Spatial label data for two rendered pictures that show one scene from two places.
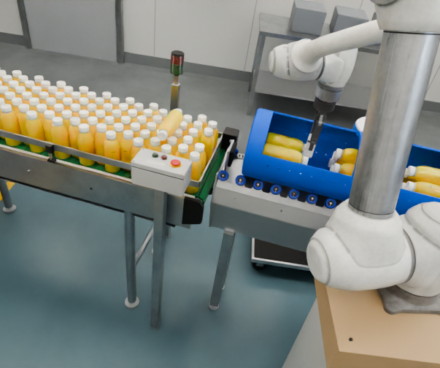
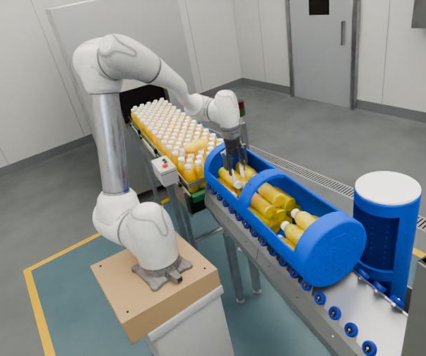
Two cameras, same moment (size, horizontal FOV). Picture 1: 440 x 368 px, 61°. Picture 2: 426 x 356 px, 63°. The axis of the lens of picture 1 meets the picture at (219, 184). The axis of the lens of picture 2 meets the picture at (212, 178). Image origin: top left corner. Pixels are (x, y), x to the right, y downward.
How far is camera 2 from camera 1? 1.64 m
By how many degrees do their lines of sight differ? 51
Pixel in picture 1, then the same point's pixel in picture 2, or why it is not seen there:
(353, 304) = (127, 258)
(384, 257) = (102, 217)
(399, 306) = (135, 268)
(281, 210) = (227, 220)
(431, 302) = (147, 275)
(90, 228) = not seen: hidden behind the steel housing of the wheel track
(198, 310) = (228, 296)
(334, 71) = (214, 115)
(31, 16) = (296, 73)
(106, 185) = not seen: hidden behind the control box
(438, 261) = (126, 234)
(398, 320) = (128, 275)
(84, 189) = not seen: hidden behind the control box
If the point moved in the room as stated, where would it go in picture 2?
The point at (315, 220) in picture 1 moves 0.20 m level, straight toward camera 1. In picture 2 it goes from (241, 235) to (203, 247)
